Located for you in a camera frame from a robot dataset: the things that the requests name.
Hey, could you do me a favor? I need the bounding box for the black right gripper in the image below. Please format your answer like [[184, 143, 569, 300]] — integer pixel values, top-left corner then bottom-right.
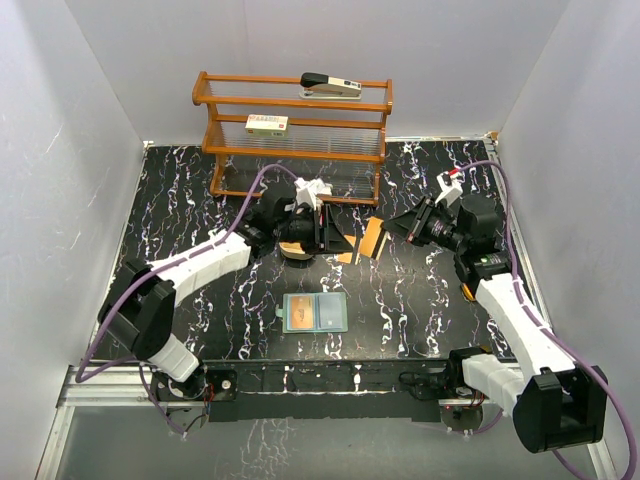
[[382, 195, 468, 253]]

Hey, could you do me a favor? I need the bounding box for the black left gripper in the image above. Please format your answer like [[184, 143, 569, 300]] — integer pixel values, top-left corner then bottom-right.
[[273, 205, 352, 255]]

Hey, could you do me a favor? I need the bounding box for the brown gold credit card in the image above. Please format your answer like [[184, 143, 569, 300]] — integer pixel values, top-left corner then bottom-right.
[[358, 217, 389, 261]]

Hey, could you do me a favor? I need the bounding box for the mint green card holder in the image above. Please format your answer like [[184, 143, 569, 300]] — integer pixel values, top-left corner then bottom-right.
[[276, 292, 348, 334]]

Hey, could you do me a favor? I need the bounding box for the orange VIP credit card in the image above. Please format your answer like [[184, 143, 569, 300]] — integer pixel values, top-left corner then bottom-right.
[[289, 295, 315, 331]]

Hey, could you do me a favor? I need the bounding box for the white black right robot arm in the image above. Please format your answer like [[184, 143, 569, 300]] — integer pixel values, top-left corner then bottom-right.
[[382, 194, 607, 453]]

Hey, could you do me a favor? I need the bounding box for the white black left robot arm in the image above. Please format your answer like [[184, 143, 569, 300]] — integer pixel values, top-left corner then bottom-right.
[[98, 194, 353, 399]]

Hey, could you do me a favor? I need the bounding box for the beige oval card tray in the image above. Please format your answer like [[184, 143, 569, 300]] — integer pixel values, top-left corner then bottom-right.
[[279, 242, 314, 262]]

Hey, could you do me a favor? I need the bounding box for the yellow grey small block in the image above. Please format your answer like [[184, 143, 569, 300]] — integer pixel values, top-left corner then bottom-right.
[[460, 283, 476, 302]]

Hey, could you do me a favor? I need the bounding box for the wooden three-tier shelf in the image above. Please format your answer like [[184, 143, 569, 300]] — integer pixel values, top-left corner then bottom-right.
[[192, 71, 394, 206]]

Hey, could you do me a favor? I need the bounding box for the white red staples box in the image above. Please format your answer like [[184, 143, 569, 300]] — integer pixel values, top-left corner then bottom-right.
[[245, 114, 289, 138]]

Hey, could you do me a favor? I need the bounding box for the black grey stapler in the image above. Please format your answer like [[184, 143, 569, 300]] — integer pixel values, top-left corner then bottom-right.
[[299, 72, 362, 101]]

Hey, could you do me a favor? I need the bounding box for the black front base bar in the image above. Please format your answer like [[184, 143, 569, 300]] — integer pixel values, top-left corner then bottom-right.
[[202, 359, 451, 424]]

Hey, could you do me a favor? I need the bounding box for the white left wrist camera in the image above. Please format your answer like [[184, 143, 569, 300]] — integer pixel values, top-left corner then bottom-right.
[[294, 177, 326, 210]]

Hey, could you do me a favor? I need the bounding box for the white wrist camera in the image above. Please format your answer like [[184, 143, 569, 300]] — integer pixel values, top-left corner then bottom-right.
[[294, 177, 326, 210], [435, 169, 463, 207]]

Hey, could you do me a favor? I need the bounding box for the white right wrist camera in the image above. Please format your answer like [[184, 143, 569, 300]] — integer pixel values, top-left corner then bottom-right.
[[435, 169, 463, 207]]

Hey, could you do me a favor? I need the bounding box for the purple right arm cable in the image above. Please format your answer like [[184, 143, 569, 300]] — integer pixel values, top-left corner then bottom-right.
[[449, 160, 634, 480]]

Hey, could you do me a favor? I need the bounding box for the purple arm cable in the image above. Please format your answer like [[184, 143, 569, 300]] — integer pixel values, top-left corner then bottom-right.
[[449, 160, 634, 480], [74, 163, 301, 435]]

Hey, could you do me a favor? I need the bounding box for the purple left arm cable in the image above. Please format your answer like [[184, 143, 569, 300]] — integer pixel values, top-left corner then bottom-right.
[[74, 163, 301, 435]]

